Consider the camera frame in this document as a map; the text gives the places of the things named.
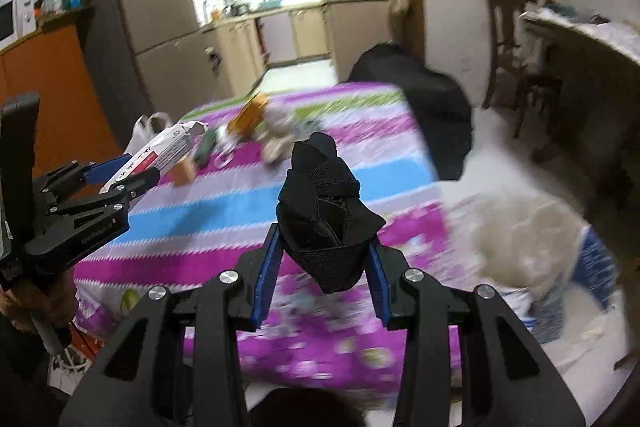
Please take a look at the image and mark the long white red box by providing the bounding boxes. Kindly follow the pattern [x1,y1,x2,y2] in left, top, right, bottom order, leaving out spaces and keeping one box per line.
[100,121,207,194]

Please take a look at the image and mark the white cloth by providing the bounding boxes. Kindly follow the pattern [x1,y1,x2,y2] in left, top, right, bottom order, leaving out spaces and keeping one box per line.
[258,102,296,166]

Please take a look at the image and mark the black fabric pouch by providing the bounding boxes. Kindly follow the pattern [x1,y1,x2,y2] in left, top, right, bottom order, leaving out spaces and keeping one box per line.
[277,132,385,294]

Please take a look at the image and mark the white lined trash bin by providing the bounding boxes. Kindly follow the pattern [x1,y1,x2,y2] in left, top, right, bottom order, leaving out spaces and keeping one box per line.
[472,193,618,343]

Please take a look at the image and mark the beige kitchen base cabinets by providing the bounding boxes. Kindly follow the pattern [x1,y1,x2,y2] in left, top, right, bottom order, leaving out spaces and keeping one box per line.
[200,0,392,96]

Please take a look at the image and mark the orange wooden cabinet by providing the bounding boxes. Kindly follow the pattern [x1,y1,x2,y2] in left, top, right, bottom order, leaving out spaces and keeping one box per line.
[1,8,120,176]

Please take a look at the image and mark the small brown box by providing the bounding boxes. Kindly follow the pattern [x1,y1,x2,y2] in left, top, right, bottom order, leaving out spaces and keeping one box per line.
[169,156,198,186]

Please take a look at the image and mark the white plastic bag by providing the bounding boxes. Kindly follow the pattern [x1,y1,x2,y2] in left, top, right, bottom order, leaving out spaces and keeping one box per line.
[124,113,174,155]

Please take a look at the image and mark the green scouring cloth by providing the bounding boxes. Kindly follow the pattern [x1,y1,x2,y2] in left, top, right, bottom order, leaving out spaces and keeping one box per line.
[193,127,217,169]

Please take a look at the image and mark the colourful floral tablecloth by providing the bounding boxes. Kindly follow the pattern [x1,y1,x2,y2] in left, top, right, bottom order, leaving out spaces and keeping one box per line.
[75,83,464,401]

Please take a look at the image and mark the gold foil package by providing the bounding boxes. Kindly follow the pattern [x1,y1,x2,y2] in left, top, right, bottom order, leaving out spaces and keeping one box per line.
[227,92,269,139]

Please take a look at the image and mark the white microwave oven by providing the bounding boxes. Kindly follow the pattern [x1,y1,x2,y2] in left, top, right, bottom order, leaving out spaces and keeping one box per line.
[0,0,37,50]

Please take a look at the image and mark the grey refrigerator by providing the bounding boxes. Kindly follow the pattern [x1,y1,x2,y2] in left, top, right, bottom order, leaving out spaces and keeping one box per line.
[85,0,231,126]

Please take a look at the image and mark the black bag behind table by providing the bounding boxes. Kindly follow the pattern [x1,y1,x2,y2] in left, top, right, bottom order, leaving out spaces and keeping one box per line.
[347,43,473,181]

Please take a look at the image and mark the dark wooden side table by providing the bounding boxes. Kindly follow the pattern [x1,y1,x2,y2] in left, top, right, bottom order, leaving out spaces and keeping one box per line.
[521,9,639,207]

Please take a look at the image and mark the wooden chair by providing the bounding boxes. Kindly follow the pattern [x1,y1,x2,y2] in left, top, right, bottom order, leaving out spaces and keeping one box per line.
[482,0,553,139]

